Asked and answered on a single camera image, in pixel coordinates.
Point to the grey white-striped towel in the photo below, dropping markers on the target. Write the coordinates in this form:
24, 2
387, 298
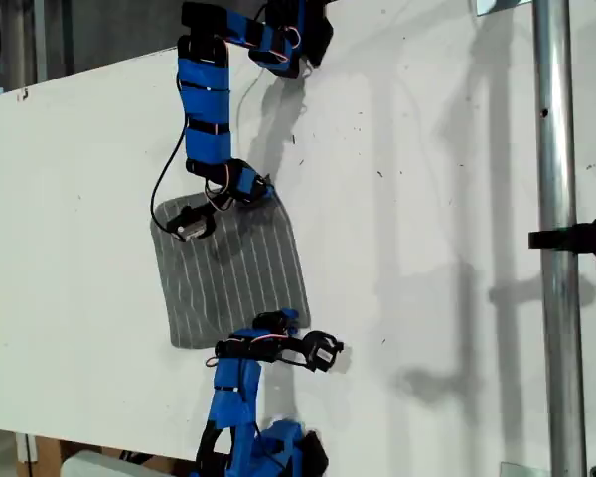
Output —
238, 288

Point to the white box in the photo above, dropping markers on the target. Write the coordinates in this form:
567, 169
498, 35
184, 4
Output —
99, 467

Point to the small black table clip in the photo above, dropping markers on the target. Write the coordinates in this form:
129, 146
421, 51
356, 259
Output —
23, 94

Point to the tan wooden board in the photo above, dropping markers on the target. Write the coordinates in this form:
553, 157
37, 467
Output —
47, 459

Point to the black clamp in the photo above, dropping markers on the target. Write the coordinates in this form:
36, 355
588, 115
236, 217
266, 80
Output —
591, 238

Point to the black camera stalk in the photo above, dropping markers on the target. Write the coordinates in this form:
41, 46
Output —
293, 345
218, 206

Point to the steel post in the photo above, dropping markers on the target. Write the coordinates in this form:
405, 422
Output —
556, 149

